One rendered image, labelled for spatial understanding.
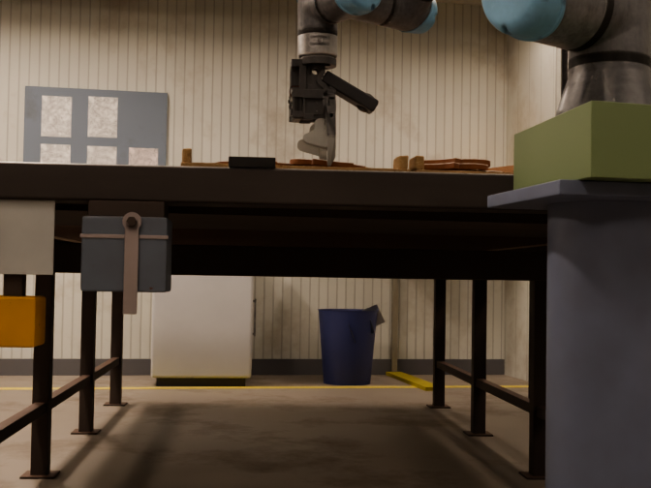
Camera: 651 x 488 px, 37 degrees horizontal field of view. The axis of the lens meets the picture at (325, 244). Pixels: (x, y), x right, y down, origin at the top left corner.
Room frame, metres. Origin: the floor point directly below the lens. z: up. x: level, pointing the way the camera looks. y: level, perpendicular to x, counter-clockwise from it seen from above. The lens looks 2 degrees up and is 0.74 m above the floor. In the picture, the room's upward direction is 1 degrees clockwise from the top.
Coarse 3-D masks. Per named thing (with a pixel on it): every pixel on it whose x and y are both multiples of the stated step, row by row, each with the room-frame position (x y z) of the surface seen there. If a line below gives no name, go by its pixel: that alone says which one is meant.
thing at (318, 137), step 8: (320, 120) 1.80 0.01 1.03; (320, 128) 1.80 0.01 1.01; (304, 136) 1.79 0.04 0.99; (312, 136) 1.79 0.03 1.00; (320, 136) 1.79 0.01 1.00; (328, 136) 1.78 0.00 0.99; (312, 144) 1.78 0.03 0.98; (320, 144) 1.78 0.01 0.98; (328, 144) 1.78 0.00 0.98; (328, 152) 1.78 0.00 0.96; (328, 160) 1.78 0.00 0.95
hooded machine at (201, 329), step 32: (192, 288) 6.58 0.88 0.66; (224, 288) 6.61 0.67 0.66; (160, 320) 6.55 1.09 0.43; (192, 320) 6.58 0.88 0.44; (224, 320) 6.61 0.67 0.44; (160, 352) 6.55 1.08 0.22; (192, 352) 6.58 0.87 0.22; (224, 352) 6.61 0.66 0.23; (160, 384) 6.59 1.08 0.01; (192, 384) 6.62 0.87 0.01; (224, 384) 6.64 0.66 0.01
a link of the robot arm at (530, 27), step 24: (504, 0) 1.32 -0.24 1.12; (528, 0) 1.29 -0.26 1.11; (552, 0) 1.29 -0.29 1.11; (576, 0) 1.31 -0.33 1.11; (600, 0) 1.33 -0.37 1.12; (504, 24) 1.33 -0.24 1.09; (528, 24) 1.30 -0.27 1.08; (552, 24) 1.31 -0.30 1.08; (576, 24) 1.33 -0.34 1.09; (600, 24) 1.35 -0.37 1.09
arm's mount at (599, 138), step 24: (552, 120) 1.36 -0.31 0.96; (576, 120) 1.28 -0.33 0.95; (600, 120) 1.24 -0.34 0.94; (624, 120) 1.25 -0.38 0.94; (648, 120) 1.25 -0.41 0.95; (528, 144) 1.44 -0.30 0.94; (552, 144) 1.36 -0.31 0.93; (576, 144) 1.28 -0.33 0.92; (600, 144) 1.24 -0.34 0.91; (624, 144) 1.25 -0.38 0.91; (648, 144) 1.25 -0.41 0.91; (528, 168) 1.44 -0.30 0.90; (552, 168) 1.35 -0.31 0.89; (576, 168) 1.28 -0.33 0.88; (600, 168) 1.24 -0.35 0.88; (624, 168) 1.25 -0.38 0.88; (648, 168) 1.25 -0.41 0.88
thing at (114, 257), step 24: (96, 216) 1.57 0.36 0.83; (120, 216) 1.58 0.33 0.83; (144, 216) 1.58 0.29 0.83; (168, 216) 1.66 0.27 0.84; (96, 240) 1.56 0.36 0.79; (120, 240) 1.57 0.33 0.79; (144, 240) 1.57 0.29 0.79; (168, 240) 1.59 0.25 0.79; (96, 264) 1.56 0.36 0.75; (120, 264) 1.57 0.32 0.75; (144, 264) 1.57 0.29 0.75; (168, 264) 1.60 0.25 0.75; (96, 288) 1.56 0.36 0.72; (120, 288) 1.57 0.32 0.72; (144, 288) 1.57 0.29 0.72; (168, 288) 1.61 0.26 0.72
